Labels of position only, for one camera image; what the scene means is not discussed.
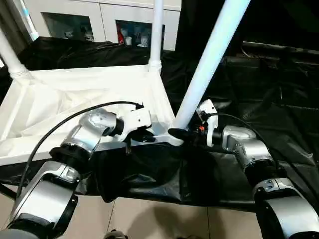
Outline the white plastic table leg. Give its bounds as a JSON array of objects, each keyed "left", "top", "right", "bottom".
[
  {"left": 0, "top": 31, "right": 35, "bottom": 82},
  {"left": 174, "top": 0, "right": 251, "bottom": 131},
  {"left": 149, "top": 0, "right": 165, "bottom": 73}
]

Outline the white plastic table top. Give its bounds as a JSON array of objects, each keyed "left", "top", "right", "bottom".
[{"left": 0, "top": 64, "right": 186, "bottom": 167}]

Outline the black work mat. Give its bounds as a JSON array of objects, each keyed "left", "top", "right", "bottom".
[{"left": 0, "top": 36, "right": 319, "bottom": 207}]

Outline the large black box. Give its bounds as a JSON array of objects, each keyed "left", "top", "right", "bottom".
[{"left": 175, "top": 0, "right": 244, "bottom": 58}]

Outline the silver metal bar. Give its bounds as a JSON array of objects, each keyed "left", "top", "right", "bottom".
[{"left": 241, "top": 41, "right": 319, "bottom": 55}]

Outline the white glass-door cabinet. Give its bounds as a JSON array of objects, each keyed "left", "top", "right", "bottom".
[{"left": 22, "top": 0, "right": 181, "bottom": 52}]

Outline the grey curtain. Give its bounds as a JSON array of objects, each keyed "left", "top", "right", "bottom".
[{"left": 0, "top": 0, "right": 25, "bottom": 50}]

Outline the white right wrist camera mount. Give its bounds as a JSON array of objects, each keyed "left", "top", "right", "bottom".
[{"left": 196, "top": 99, "right": 219, "bottom": 147}]

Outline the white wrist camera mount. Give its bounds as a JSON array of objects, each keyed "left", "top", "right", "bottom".
[
  {"left": 196, "top": 99, "right": 219, "bottom": 147},
  {"left": 117, "top": 101, "right": 152, "bottom": 144}
]

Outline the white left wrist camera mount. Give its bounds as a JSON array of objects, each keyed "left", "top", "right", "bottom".
[{"left": 117, "top": 101, "right": 152, "bottom": 144}]

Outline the black metal frame leg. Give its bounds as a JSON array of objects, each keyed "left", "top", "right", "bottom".
[{"left": 0, "top": 184, "right": 15, "bottom": 200}]

